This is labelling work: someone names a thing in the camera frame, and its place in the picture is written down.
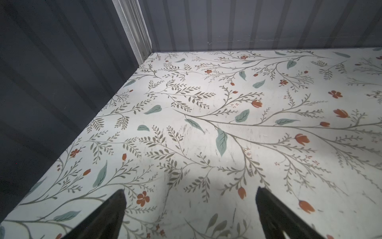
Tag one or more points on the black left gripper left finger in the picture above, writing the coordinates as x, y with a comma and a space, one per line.
104, 222

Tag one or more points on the aluminium corner frame post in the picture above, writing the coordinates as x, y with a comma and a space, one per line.
133, 23

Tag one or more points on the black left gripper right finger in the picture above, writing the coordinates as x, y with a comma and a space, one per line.
278, 221

